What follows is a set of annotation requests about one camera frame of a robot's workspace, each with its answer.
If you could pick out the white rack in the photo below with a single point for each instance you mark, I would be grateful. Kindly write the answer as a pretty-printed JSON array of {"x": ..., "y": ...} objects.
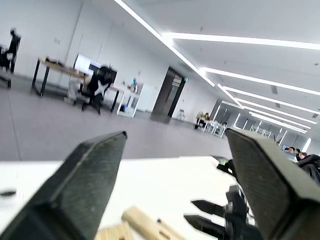
[{"x": 130, "y": 100}]

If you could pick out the computer monitor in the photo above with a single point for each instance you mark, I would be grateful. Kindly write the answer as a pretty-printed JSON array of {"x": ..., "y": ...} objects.
[{"x": 83, "y": 63}]

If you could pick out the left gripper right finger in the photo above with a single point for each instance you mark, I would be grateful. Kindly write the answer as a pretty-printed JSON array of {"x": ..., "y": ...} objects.
[{"x": 272, "y": 185}]

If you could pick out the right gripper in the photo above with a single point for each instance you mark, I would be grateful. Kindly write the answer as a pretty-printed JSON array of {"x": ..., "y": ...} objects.
[{"x": 236, "y": 220}]

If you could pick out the small stool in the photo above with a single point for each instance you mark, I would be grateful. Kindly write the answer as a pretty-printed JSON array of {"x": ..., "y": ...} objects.
[{"x": 181, "y": 115}]

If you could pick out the wooden bar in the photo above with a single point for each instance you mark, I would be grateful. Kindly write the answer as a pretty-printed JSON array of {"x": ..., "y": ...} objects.
[
  {"x": 150, "y": 225},
  {"x": 115, "y": 232}
]

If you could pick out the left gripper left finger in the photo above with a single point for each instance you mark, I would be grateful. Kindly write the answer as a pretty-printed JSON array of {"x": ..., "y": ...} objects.
[{"x": 75, "y": 190}]

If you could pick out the person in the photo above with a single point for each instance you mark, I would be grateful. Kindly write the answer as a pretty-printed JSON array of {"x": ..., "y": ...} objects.
[
  {"x": 291, "y": 150},
  {"x": 301, "y": 155},
  {"x": 203, "y": 118}
]

